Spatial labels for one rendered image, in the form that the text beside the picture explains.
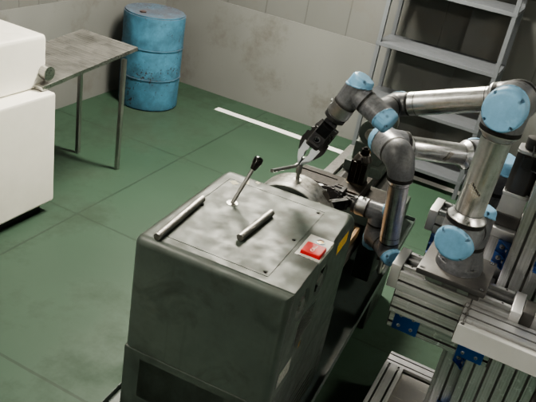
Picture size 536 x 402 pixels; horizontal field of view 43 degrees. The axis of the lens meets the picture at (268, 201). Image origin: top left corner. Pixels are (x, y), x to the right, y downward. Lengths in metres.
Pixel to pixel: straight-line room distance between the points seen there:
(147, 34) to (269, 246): 4.18
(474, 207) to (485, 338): 0.42
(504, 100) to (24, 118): 2.82
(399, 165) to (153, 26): 3.82
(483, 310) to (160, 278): 1.02
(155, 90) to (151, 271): 4.25
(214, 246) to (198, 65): 5.06
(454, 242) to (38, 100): 2.70
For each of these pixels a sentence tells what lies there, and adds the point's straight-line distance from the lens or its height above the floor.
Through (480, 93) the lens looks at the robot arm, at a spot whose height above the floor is 1.73.
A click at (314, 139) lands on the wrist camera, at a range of 2.08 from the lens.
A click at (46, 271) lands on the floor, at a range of 3.93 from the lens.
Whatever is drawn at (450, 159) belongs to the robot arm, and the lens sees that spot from 2.65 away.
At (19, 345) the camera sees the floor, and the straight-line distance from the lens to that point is 3.45.
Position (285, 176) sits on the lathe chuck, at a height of 1.23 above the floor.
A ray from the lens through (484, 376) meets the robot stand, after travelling 2.64.
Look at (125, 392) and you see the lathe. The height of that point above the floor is 0.68.
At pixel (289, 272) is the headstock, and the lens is 1.83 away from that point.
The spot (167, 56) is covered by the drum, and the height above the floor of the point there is 0.52.
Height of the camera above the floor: 2.26
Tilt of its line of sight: 28 degrees down
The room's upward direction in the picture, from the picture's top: 11 degrees clockwise
